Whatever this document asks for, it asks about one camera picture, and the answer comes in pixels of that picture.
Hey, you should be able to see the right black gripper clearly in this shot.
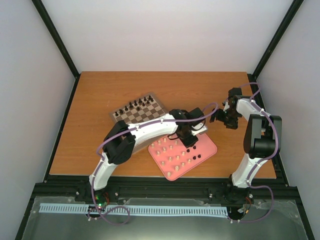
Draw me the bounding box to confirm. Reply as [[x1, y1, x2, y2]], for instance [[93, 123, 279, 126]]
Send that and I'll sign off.
[[209, 108, 241, 130]]

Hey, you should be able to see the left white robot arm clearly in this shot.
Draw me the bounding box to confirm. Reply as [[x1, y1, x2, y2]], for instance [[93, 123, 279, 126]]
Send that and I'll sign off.
[[86, 107, 211, 202]]

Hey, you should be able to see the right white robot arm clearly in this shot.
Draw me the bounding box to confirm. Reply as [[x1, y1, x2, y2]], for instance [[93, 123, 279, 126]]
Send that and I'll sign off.
[[210, 87, 282, 190]]

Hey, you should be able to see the wooden chess board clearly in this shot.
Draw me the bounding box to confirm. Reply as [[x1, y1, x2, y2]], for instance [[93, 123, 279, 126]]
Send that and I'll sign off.
[[108, 91, 167, 153]]

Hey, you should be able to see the pink plastic tray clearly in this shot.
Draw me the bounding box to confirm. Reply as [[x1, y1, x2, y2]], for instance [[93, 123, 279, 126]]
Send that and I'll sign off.
[[148, 133, 218, 181]]

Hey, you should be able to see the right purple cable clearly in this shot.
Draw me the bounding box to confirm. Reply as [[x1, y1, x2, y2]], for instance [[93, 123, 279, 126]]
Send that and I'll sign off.
[[228, 81, 280, 224]]

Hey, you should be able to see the right black corner post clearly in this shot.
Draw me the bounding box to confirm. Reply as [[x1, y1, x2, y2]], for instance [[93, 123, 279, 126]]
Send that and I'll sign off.
[[252, 0, 306, 79]]

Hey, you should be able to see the black corner post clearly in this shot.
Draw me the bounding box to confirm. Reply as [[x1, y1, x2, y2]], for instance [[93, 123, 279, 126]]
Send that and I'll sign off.
[[252, 0, 306, 79], [31, 0, 81, 79]]

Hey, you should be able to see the black aluminium frame rail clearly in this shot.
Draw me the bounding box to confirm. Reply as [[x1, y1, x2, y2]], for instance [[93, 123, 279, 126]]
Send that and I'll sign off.
[[31, 175, 301, 206]]

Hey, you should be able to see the light blue cable duct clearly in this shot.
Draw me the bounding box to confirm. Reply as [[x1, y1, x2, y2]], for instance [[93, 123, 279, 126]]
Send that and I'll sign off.
[[38, 203, 228, 218]]

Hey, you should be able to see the left black corner post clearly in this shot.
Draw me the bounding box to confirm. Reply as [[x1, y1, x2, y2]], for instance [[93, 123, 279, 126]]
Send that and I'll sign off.
[[31, 0, 81, 79]]

